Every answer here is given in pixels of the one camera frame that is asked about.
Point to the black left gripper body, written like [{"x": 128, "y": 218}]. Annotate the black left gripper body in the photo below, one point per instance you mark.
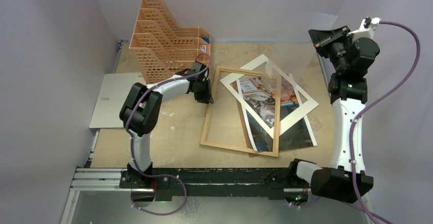
[{"x": 202, "y": 92}]

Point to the transparent acrylic sheet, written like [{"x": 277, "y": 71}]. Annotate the transparent acrylic sheet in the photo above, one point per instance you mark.
[{"x": 293, "y": 48}]

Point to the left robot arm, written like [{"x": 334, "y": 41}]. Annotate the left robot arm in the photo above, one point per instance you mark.
[{"x": 141, "y": 110}]

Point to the printed photo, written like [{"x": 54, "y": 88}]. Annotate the printed photo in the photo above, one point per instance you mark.
[{"x": 300, "y": 135}]

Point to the red white item in organizer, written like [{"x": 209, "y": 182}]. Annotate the red white item in organizer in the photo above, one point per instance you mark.
[{"x": 203, "y": 48}]

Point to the white photo mat board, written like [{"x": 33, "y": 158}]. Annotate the white photo mat board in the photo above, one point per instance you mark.
[{"x": 247, "y": 69}]

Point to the grey booklet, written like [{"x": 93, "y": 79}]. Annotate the grey booklet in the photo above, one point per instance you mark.
[{"x": 114, "y": 90}]

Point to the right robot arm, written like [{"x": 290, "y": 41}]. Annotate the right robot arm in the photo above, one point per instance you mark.
[{"x": 351, "y": 54}]

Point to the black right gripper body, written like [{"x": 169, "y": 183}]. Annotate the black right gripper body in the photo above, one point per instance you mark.
[{"x": 327, "y": 39}]

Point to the orange plastic file organizer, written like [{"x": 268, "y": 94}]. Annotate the orange plastic file organizer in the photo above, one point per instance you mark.
[{"x": 160, "y": 46}]

